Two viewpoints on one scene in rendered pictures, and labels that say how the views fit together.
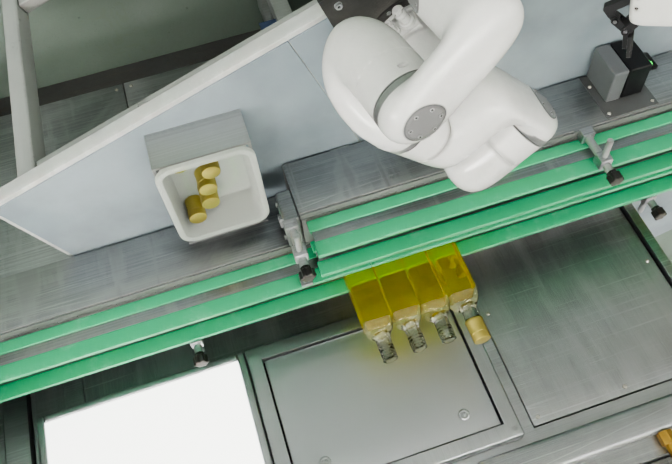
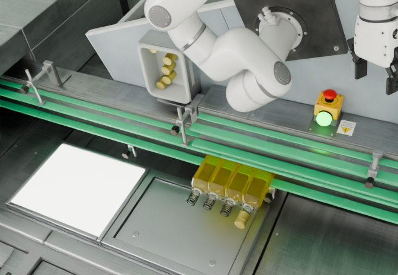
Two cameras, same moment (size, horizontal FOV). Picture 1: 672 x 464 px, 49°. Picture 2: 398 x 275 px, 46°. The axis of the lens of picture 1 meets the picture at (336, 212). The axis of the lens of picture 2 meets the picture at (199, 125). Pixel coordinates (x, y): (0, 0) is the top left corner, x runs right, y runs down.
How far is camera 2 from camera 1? 0.75 m
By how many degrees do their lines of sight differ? 30
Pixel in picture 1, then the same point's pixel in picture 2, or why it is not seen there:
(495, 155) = (243, 88)
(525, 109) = (252, 60)
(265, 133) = not seen: hidden behind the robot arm
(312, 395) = (158, 204)
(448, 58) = not seen: outside the picture
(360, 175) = not seen: hidden behind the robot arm
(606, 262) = (371, 257)
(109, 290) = (112, 99)
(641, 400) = not seen: outside the picture
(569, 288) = (334, 253)
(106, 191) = (131, 52)
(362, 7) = (252, 2)
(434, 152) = (199, 60)
